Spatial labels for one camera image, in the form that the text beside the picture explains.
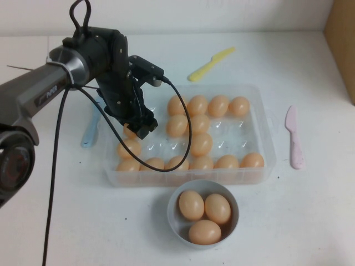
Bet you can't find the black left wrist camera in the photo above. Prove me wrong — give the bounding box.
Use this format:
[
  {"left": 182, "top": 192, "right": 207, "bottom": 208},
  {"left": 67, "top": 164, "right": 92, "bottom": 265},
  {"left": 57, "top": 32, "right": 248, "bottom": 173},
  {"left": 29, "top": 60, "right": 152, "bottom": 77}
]
[{"left": 129, "top": 55, "right": 165, "bottom": 87}]

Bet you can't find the short looped black cable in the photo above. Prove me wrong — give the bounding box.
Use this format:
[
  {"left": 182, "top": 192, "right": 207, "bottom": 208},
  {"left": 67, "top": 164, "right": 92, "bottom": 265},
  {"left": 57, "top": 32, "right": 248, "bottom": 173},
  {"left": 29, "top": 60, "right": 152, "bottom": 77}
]
[{"left": 68, "top": 0, "right": 93, "bottom": 34}]

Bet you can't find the white cable tie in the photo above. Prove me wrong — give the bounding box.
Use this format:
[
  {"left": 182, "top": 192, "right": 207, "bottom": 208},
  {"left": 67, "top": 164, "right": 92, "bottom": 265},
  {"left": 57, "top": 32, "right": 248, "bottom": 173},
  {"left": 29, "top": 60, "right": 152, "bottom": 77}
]
[{"left": 45, "top": 56, "right": 76, "bottom": 87}]

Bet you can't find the brown cardboard box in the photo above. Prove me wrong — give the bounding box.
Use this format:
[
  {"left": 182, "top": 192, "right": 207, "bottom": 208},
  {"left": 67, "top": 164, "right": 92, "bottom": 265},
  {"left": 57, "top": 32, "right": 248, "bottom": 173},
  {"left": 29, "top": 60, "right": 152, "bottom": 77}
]
[{"left": 324, "top": 0, "right": 355, "bottom": 106}]

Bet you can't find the long black camera cable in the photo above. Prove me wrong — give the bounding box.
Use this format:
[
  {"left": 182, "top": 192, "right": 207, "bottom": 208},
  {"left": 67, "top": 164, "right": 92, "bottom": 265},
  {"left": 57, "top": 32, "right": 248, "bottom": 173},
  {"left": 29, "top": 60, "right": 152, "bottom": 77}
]
[{"left": 41, "top": 75, "right": 192, "bottom": 266}]

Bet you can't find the yellow plastic knife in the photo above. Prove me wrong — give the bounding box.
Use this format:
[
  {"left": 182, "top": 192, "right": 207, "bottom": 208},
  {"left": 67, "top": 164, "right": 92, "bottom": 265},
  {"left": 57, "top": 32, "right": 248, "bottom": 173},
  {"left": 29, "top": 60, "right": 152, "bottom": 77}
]
[{"left": 187, "top": 47, "right": 236, "bottom": 83}]

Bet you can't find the blue plastic fork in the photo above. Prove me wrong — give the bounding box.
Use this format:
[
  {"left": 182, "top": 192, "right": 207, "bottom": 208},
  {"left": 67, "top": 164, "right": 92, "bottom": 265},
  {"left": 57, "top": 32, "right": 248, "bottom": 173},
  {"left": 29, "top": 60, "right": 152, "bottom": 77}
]
[{"left": 80, "top": 96, "right": 103, "bottom": 149}]

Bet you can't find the clear plastic egg box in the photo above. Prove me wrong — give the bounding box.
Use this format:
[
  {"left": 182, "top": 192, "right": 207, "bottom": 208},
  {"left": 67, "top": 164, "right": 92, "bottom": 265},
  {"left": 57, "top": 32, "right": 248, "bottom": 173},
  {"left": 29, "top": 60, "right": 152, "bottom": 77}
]
[{"left": 104, "top": 84, "right": 277, "bottom": 188}]

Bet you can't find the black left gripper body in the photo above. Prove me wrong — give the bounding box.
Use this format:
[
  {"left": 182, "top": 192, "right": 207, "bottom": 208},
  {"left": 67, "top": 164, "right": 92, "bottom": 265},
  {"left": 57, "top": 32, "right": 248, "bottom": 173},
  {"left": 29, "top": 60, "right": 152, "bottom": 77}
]
[{"left": 95, "top": 70, "right": 158, "bottom": 131}]

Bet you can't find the pink plastic knife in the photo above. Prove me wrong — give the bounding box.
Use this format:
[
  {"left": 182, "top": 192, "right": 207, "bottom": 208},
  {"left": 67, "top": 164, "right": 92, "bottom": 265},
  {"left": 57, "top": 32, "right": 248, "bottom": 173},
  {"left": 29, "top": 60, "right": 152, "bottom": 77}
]
[{"left": 285, "top": 105, "right": 305, "bottom": 170}]

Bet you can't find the grey round bowl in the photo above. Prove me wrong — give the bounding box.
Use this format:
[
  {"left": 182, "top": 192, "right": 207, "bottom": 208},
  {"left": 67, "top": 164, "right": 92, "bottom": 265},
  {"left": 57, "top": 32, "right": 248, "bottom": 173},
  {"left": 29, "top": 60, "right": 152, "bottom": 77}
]
[{"left": 167, "top": 179, "right": 240, "bottom": 246}]

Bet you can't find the beige plastic egg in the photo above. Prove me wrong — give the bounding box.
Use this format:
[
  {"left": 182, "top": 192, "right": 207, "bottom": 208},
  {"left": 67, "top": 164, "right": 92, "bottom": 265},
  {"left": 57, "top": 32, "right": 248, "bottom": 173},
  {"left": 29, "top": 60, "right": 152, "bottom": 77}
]
[
  {"left": 188, "top": 219, "right": 222, "bottom": 245},
  {"left": 204, "top": 193, "right": 231, "bottom": 225},
  {"left": 190, "top": 132, "right": 214, "bottom": 157},
  {"left": 189, "top": 156, "right": 215, "bottom": 170},
  {"left": 165, "top": 114, "right": 189, "bottom": 138},
  {"left": 115, "top": 158, "right": 141, "bottom": 172},
  {"left": 189, "top": 114, "right": 211, "bottom": 136},
  {"left": 164, "top": 155, "right": 190, "bottom": 171},
  {"left": 140, "top": 157, "right": 165, "bottom": 171},
  {"left": 186, "top": 95, "right": 209, "bottom": 116},
  {"left": 116, "top": 138, "right": 142, "bottom": 159},
  {"left": 228, "top": 96, "right": 250, "bottom": 116},
  {"left": 214, "top": 155, "right": 240, "bottom": 170},
  {"left": 178, "top": 191, "right": 205, "bottom": 221},
  {"left": 123, "top": 124, "right": 138, "bottom": 140},
  {"left": 167, "top": 95, "right": 189, "bottom": 116},
  {"left": 207, "top": 95, "right": 230, "bottom": 117},
  {"left": 240, "top": 152, "right": 265, "bottom": 169}
]

